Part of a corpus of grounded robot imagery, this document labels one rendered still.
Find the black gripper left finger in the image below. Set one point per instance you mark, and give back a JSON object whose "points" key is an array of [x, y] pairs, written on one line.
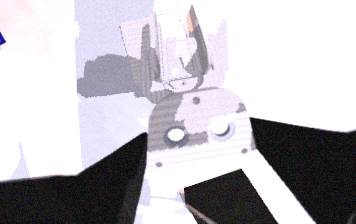
{"points": [[106, 192]]}

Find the blue flat bar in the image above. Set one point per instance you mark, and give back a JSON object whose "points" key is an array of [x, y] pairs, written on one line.
{"points": [[2, 40]]}

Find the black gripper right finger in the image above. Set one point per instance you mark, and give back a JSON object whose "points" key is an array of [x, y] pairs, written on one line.
{"points": [[318, 166]]}

